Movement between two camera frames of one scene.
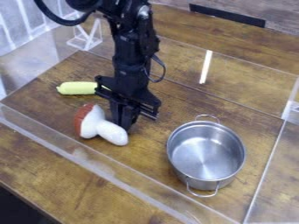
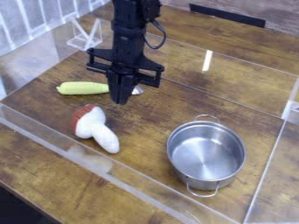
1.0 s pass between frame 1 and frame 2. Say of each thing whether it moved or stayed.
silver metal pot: stayed
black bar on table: stayed
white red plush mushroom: moved
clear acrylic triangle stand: stayed
